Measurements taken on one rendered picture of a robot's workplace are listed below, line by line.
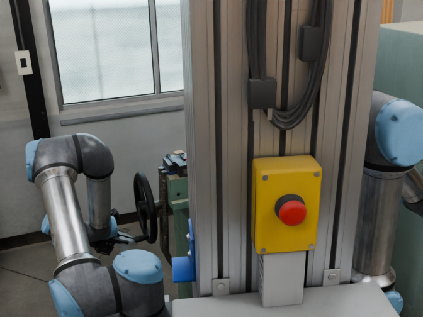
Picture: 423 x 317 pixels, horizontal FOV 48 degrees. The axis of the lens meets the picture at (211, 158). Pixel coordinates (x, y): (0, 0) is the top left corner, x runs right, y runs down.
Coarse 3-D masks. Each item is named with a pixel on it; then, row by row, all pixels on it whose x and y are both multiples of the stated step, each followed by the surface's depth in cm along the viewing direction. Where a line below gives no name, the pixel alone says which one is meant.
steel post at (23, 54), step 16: (16, 0) 247; (16, 16) 249; (16, 32) 254; (32, 32) 256; (32, 48) 259; (16, 64) 257; (32, 64) 262; (32, 80) 265; (32, 96) 268; (32, 112) 272; (32, 128) 275; (48, 128) 278
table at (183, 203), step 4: (168, 200) 183; (176, 200) 180; (180, 200) 180; (184, 200) 180; (172, 204) 178; (176, 204) 179; (180, 204) 179; (184, 204) 180; (188, 204) 181; (172, 208) 179; (176, 208) 179; (180, 208) 180
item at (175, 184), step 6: (168, 174) 181; (174, 174) 181; (168, 180) 178; (174, 180) 177; (180, 180) 178; (186, 180) 179; (168, 186) 180; (174, 186) 178; (180, 186) 179; (186, 186) 180; (168, 192) 181; (174, 192) 179; (180, 192) 180; (186, 192) 181; (174, 198) 180; (180, 198) 181
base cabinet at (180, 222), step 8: (176, 216) 215; (184, 216) 201; (176, 224) 217; (184, 224) 203; (176, 232) 218; (184, 232) 206; (176, 240) 222; (184, 240) 207; (176, 248) 225; (184, 248) 209; (176, 256) 227; (184, 256) 211; (184, 288) 221; (184, 296) 224; (192, 296) 211
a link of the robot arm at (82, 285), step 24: (48, 144) 131; (72, 144) 132; (48, 168) 126; (72, 168) 130; (48, 192) 125; (72, 192) 126; (48, 216) 123; (72, 216) 121; (72, 240) 117; (72, 264) 112; (96, 264) 115; (72, 288) 108; (96, 288) 109; (72, 312) 107; (96, 312) 109
